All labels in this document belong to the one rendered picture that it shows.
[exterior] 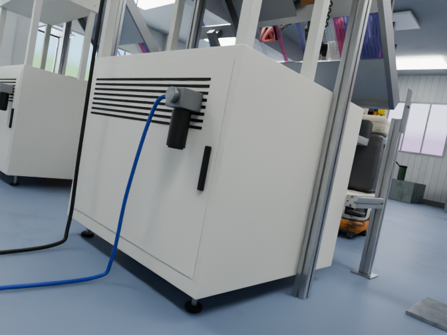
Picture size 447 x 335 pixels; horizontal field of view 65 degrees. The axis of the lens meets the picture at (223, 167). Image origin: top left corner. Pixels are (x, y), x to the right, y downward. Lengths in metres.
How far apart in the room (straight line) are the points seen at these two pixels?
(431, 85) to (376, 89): 8.36
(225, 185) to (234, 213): 0.08
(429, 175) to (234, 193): 8.87
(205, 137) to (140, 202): 0.29
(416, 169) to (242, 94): 8.96
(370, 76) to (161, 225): 1.06
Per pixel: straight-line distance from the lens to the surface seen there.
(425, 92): 9.92
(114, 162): 1.09
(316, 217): 1.07
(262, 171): 0.85
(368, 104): 1.61
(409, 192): 8.42
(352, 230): 2.24
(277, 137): 0.88
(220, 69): 0.80
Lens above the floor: 0.40
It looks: 3 degrees down
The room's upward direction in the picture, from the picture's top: 11 degrees clockwise
